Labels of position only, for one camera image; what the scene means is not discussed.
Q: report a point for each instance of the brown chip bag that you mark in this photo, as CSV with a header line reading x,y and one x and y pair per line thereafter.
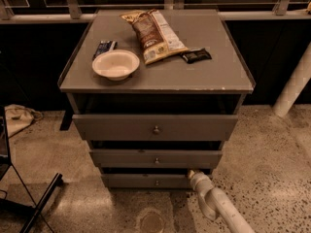
x,y
156,37

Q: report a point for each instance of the grey middle drawer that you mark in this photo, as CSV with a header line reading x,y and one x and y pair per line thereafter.
x,y
189,159

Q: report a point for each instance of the grey drawer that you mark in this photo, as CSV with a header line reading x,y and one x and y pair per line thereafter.
x,y
189,159
146,181
155,127

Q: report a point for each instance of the grey drawer cabinet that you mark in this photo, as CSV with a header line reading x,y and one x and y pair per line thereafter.
x,y
169,87

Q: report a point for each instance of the beige cloth bag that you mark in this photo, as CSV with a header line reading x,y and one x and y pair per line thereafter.
x,y
19,117

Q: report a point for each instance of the white paper bowl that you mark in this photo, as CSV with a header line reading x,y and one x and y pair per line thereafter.
x,y
116,65

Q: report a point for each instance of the blue snack bar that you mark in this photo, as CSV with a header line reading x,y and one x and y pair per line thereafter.
x,y
104,46

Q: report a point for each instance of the grey bottom drawer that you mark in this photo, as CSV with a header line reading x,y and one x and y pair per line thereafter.
x,y
146,181

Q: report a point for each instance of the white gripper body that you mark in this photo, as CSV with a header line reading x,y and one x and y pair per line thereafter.
x,y
198,181

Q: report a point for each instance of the metal window railing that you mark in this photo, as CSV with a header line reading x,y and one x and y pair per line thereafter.
x,y
41,11

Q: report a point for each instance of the white slanted pole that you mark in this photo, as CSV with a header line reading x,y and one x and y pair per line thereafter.
x,y
297,81

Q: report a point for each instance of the grey top drawer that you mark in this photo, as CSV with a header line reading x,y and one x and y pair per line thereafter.
x,y
155,127

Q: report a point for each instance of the black snack packet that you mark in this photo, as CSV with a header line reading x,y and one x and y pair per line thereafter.
x,y
191,56

